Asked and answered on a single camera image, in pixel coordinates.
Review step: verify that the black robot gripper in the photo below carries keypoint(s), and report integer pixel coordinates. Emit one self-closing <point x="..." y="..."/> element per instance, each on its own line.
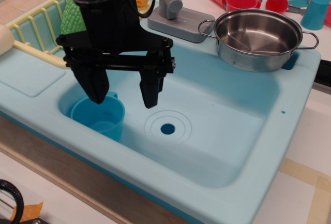
<point x="114" y="39"/>

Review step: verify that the blue plastic cup in sink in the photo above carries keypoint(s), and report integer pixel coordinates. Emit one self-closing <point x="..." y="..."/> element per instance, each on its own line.
<point x="106" y="118"/>

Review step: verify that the stainless steel pot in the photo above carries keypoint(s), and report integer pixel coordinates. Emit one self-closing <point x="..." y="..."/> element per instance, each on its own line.
<point x="256" y="40"/>

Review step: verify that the red cup lying right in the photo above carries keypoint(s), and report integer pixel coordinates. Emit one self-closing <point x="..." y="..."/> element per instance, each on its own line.
<point x="279" y="6"/>

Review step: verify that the blue upside-down cup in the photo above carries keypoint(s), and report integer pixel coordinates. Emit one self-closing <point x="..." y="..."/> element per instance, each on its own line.
<point x="315" y="14"/>

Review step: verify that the red cup at edge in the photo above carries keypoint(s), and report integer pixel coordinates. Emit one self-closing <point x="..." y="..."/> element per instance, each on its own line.
<point x="327" y="20"/>

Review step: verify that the grey toy faucet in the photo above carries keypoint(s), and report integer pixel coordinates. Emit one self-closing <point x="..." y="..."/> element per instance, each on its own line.
<point x="171" y="18"/>

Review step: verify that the green textured toy vegetable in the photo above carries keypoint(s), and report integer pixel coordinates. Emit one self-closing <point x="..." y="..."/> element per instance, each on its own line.
<point x="72" y="20"/>

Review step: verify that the yellow dish rack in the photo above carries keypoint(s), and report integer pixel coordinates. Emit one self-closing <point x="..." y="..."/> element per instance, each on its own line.
<point x="36" y="30"/>

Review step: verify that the light blue toy sink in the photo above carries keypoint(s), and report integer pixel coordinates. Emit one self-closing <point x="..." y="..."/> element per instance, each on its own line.
<point x="210" y="148"/>

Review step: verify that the cream plastic object left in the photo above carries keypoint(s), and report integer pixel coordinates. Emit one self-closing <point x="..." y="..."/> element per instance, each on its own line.
<point x="6" y="39"/>

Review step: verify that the orange tape piece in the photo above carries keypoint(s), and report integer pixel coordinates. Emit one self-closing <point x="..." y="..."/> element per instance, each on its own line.
<point x="31" y="212"/>

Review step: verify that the blue toy knife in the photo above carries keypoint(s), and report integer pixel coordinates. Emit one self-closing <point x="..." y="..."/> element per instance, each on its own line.
<point x="298" y="6"/>

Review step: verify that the black bar at right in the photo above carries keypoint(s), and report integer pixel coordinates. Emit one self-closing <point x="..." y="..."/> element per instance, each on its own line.
<point x="322" y="79"/>

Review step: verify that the red cup with handle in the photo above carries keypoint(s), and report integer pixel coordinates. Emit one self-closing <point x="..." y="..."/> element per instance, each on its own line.
<point x="231" y="5"/>

